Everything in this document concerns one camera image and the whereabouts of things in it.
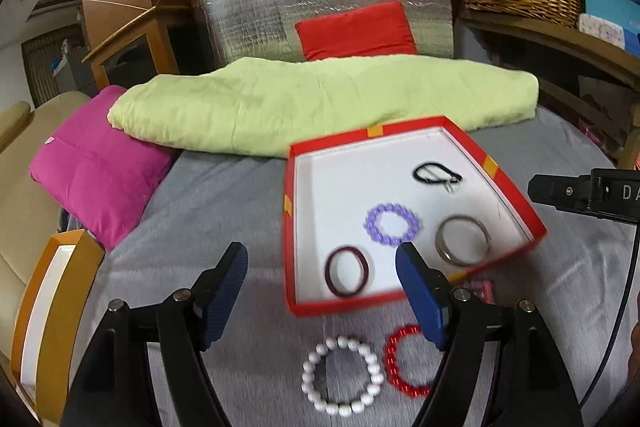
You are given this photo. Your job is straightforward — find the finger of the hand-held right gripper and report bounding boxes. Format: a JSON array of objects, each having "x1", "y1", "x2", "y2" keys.
[{"x1": 528, "y1": 173, "x2": 593, "y2": 210}]

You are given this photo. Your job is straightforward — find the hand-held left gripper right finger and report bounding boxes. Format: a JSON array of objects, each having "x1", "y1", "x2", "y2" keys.
[{"x1": 395, "y1": 243, "x2": 583, "y2": 427}]

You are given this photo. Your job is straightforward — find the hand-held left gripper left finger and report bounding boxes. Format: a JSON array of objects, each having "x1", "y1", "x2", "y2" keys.
[{"x1": 60, "y1": 243, "x2": 248, "y2": 427}]

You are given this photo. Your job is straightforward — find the red bead bracelet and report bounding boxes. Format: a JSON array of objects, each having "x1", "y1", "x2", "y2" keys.
[{"x1": 382, "y1": 323, "x2": 441, "y2": 399}]

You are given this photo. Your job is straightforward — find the white pearl bracelet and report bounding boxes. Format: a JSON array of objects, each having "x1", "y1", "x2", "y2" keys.
[{"x1": 301, "y1": 335, "x2": 385, "y2": 417}]

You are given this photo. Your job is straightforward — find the red cardboard box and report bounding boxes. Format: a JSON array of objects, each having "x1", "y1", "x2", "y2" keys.
[{"x1": 282, "y1": 116, "x2": 548, "y2": 318}]

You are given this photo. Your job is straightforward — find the silver metal bangle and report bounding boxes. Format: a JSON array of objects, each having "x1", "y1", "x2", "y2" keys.
[{"x1": 434, "y1": 214, "x2": 493, "y2": 267}]

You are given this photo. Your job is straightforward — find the dark red bangle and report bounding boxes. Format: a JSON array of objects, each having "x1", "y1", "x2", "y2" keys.
[{"x1": 325, "y1": 245, "x2": 373, "y2": 297}]

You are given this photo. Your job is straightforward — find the wooden shelf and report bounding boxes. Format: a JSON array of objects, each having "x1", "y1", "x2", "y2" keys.
[{"x1": 460, "y1": 9, "x2": 640, "y2": 168}]

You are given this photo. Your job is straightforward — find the white patterned box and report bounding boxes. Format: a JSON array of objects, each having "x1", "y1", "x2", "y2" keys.
[{"x1": 579, "y1": 13, "x2": 628, "y2": 48}]

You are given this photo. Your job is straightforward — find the magenta pillow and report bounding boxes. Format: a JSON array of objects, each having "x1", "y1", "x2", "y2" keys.
[{"x1": 29, "y1": 85, "x2": 176, "y2": 250}]

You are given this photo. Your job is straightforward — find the blue box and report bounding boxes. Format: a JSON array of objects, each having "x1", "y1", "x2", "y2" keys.
[{"x1": 582, "y1": 0, "x2": 640, "y2": 50}]

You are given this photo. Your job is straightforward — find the light green folded blanket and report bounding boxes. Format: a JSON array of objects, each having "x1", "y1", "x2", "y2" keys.
[{"x1": 107, "y1": 56, "x2": 540, "y2": 158}]

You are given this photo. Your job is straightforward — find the beige sofa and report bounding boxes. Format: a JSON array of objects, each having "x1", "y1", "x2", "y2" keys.
[{"x1": 0, "y1": 91, "x2": 93, "y2": 358}]

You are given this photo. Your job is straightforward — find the red cushion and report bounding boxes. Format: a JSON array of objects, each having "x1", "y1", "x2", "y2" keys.
[{"x1": 295, "y1": 1, "x2": 418, "y2": 62}]

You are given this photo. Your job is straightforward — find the purple bead bracelet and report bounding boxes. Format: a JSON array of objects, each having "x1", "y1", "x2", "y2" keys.
[{"x1": 364, "y1": 203, "x2": 420, "y2": 245}]

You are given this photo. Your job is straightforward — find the black cable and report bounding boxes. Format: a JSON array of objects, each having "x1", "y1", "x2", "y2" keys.
[{"x1": 580, "y1": 227, "x2": 640, "y2": 410}]

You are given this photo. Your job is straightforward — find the black hair tie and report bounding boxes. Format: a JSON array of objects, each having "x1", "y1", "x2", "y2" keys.
[{"x1": 413, "y1": 162, "x2": 463, "y2": 195}]

